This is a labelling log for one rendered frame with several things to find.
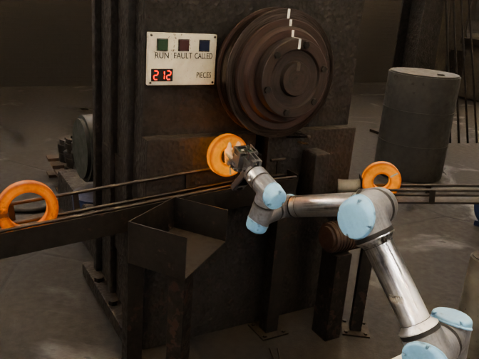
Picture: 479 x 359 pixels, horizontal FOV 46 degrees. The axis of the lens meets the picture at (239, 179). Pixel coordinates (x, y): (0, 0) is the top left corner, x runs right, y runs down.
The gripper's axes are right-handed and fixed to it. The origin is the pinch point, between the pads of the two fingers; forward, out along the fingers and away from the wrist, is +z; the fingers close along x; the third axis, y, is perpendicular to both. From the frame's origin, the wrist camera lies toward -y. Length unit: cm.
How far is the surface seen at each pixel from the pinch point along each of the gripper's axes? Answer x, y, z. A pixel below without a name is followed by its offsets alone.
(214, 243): 17.1, -16.0, -30.2
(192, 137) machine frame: 9.9, 0.5, 9.7
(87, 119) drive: 18, -50, 120
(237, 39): -1.0, 38.3, 9.5
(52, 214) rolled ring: 63, -16, -3
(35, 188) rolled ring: 67, -7, -1
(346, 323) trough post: -61, -79, -30
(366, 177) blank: -58, -10, -15
